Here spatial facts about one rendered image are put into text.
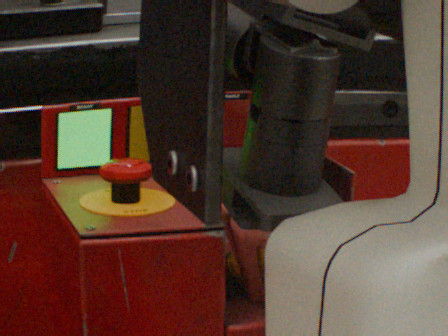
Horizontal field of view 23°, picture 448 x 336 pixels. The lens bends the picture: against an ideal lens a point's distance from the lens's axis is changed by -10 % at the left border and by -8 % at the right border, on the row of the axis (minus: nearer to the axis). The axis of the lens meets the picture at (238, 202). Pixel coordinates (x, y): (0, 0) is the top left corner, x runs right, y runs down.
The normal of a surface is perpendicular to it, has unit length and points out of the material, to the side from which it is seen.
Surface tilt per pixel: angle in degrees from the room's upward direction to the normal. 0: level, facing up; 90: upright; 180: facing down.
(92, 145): 90
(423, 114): 90
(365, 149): 90
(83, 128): 90
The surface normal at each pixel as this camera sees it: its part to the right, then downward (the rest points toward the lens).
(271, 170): -0.36, 0.36
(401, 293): -0.29, 0.03
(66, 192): 0.03, -0.96
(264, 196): 0.14, -0.89
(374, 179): 0.33, 0.26
